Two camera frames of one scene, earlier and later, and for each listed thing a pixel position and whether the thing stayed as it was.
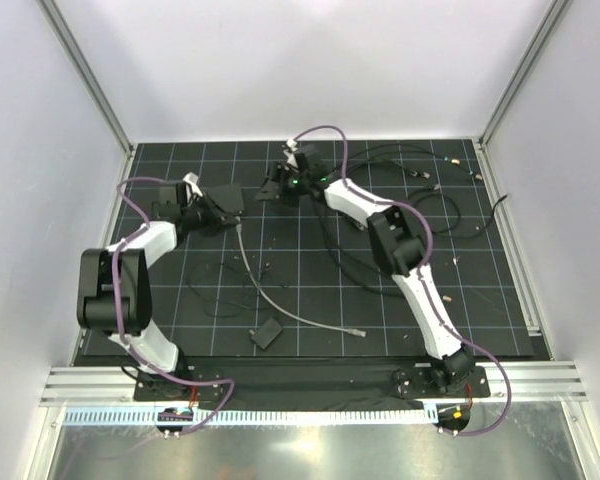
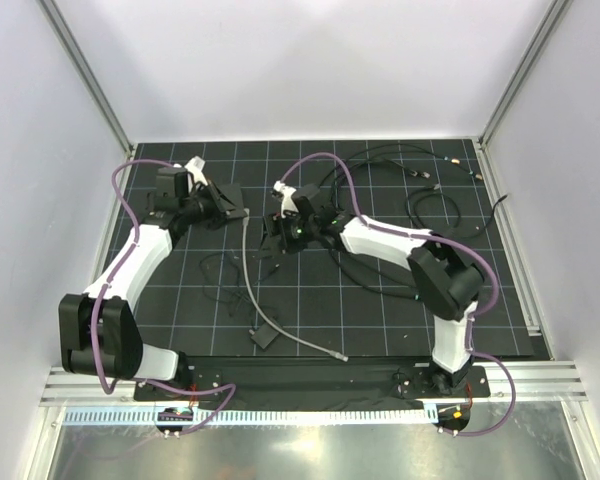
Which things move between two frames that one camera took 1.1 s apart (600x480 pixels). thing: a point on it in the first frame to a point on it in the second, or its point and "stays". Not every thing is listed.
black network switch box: [228, 197] stays
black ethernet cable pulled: [412, 172] stays
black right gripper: [280, 173] to [269, 247]
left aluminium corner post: [87, 75] stays
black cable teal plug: [491, 219] stays
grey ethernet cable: [340, 330] to [245, 220]
